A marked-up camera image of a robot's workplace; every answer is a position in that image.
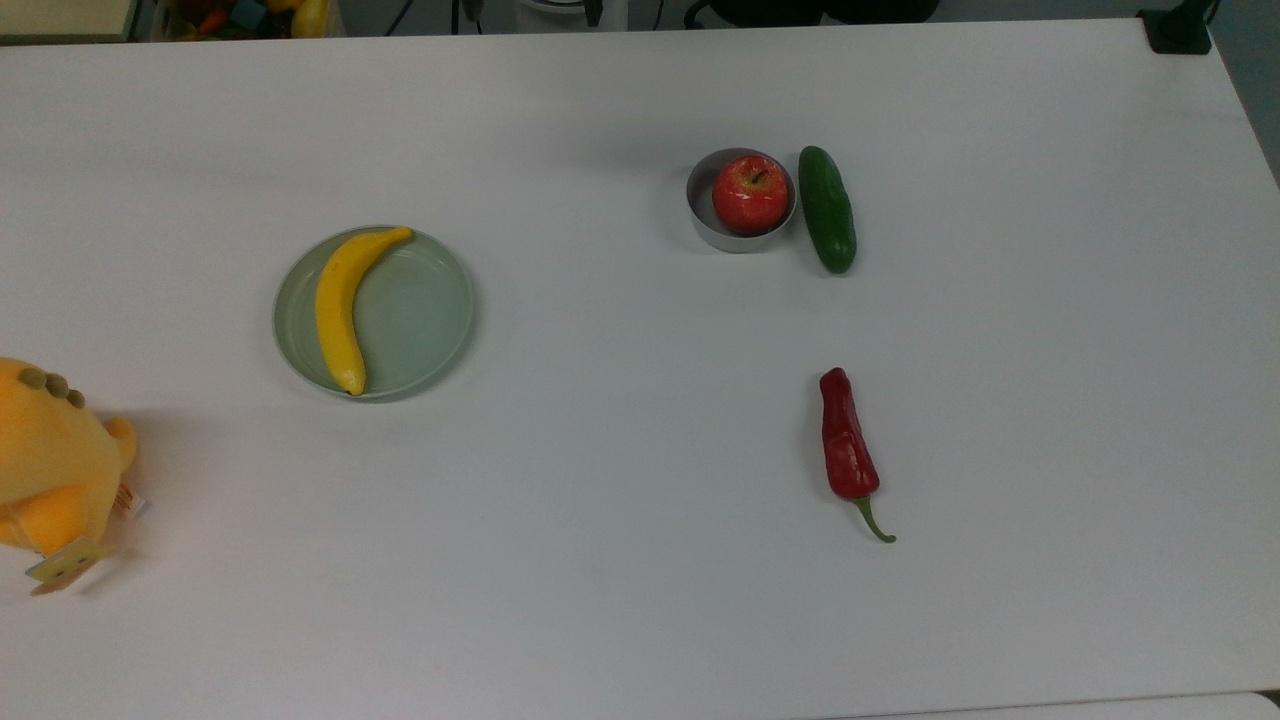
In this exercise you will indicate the green cucumber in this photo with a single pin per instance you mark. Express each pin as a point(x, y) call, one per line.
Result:
point(827, 208)

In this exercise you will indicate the black chair base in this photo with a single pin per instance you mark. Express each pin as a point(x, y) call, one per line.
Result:
point(810, 10)

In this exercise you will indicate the red apple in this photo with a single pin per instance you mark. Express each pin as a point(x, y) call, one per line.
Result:
point(749, 195)

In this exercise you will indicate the pale green plate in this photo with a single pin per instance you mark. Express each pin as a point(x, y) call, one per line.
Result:
point(420, 315)

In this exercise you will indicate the box of colourful toys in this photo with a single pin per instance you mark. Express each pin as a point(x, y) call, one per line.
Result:
point(245, 17)

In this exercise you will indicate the black table clamp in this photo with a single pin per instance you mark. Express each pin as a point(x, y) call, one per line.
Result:
point(1176, 28)

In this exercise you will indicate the yellow banana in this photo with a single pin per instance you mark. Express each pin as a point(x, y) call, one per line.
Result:
point(337, 305)

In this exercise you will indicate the red chili pepper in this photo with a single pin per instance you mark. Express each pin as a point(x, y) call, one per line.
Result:
point(846, 445)

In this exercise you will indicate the orange plush toy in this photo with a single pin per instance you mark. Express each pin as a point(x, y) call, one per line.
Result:
point(45, 455)

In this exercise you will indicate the small metal bowl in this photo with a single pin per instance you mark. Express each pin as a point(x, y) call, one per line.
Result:
point(703, 228)

